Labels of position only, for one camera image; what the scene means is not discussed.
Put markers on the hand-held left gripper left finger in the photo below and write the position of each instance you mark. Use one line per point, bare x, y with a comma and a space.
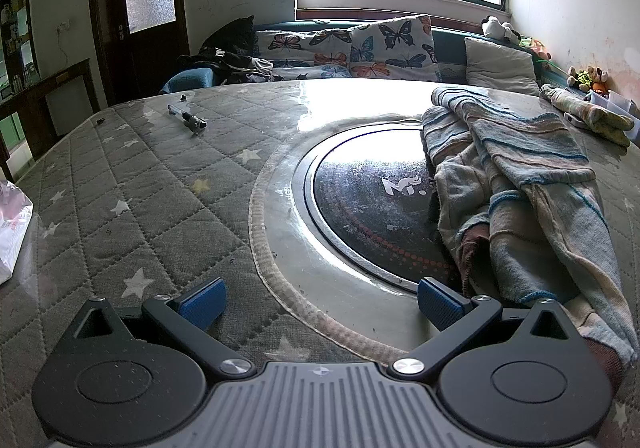
202, 300

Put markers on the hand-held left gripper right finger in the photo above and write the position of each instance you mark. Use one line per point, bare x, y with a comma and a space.
440, 303

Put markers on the striped knit garment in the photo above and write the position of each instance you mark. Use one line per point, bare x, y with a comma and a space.
525, 178

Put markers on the pile of dark clothes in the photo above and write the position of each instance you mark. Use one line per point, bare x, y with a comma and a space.
230, 48

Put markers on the grey star quilted table cover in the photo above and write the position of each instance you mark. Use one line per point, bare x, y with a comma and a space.
125, 208

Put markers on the round black induction cooktop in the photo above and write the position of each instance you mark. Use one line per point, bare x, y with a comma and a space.
360, 208

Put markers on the black pen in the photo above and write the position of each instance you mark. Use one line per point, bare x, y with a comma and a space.
189, 118

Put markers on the plastic wrapped white package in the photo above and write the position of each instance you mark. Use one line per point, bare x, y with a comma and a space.
12, 233

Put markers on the yellow green folded cloth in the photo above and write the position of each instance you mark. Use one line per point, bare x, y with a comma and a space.
595, 116

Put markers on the plain grey pillow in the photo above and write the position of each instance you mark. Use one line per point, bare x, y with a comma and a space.
500, 63

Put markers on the dark wooden door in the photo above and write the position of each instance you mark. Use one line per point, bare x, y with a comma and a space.
150, 58

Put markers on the dark wooden desk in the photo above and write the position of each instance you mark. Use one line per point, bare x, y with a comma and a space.
30, 98

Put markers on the clear plastic container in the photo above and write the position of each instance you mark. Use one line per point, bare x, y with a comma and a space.
617, 103

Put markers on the brown plush toys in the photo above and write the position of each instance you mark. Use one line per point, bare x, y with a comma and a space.
587, 78

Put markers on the orange green toy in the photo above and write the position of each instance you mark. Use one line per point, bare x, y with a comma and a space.
535, 48

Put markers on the panda plush toy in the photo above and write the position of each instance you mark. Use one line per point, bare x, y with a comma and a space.
497, 28

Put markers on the dark wooden shelf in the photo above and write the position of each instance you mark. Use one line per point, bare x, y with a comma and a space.
15, 28

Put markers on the white wall outlet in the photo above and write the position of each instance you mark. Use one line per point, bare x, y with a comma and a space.
62, 26

